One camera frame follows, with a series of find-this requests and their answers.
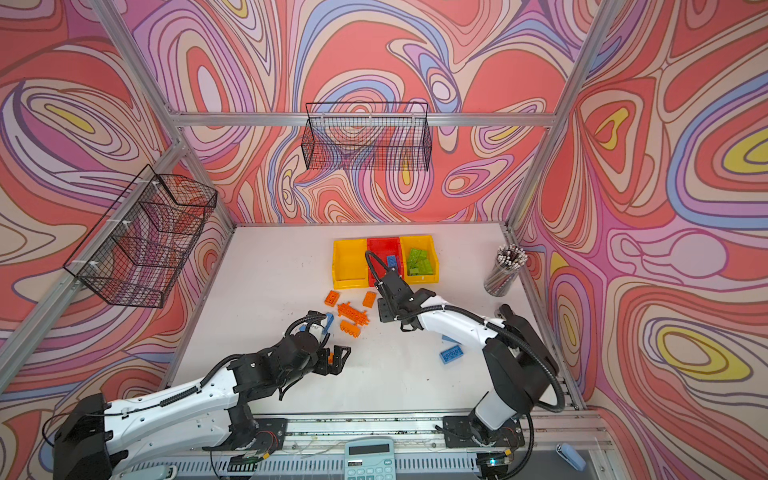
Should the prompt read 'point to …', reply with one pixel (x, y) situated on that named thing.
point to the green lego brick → (419, 263)
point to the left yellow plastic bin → (350, 264)
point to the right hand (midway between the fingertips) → (394, 311)
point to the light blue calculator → (369, 459)
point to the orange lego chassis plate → (353, 313)
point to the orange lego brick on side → (350, 328)
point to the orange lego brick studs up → (369, 299)
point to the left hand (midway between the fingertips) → (342, 348)
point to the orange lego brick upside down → (331, 298)
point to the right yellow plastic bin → (425, 243)
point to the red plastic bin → (382, 248)
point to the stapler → (571, 456)
